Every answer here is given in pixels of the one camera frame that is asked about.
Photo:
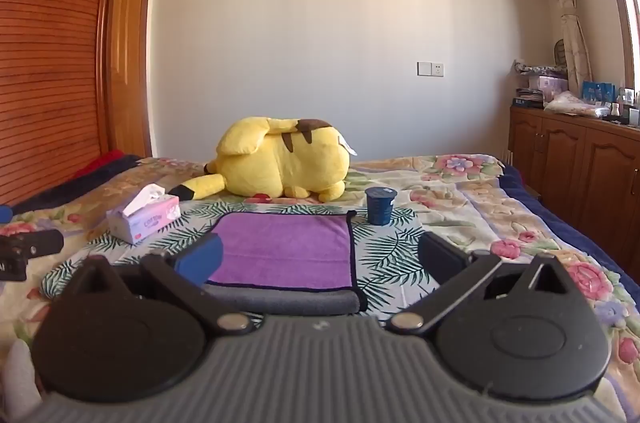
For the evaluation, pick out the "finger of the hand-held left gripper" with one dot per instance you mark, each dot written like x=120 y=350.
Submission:
x=35 y=243

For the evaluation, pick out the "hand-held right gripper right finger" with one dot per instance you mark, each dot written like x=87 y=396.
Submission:
x=442 y=260

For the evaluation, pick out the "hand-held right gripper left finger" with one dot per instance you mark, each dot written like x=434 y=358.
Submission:
x=200 y=260

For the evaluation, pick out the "purple towel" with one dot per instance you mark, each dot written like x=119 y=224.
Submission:
x=285 y=248

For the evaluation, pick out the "floral bed sheet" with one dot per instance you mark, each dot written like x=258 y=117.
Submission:
x=450 y=203

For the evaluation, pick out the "pink tissue box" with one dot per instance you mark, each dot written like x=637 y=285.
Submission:
x=145 y=218

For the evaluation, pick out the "blue cup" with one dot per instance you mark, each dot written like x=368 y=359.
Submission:
x=380 y=205

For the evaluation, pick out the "red cloth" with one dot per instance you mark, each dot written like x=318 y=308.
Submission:
x=100 y=163

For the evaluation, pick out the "yellow plush toy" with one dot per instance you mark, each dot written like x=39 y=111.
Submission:
x=285 y=158

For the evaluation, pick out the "dark blue blanket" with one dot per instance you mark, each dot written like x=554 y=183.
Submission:
x=575 y=223

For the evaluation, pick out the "wooden cabinet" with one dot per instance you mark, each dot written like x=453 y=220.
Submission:
x=570 y=163

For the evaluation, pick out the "wooden louvered wardrobe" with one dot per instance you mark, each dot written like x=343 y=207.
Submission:
x=50 y=53

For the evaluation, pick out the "stack of books and boxes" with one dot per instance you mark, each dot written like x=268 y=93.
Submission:
x=540 y=85

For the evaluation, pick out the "pink floral cloth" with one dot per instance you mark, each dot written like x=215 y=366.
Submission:
x=572 y=103

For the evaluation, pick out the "wooden door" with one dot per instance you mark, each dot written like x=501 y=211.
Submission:
x=127 y=53

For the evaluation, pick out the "blue box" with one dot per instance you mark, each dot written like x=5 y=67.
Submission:
x=598 y=92

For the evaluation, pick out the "small white bottle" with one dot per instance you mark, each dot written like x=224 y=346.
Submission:
x=616 y=109

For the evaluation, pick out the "white wall socket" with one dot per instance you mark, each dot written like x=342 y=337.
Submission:
x=430 y=69

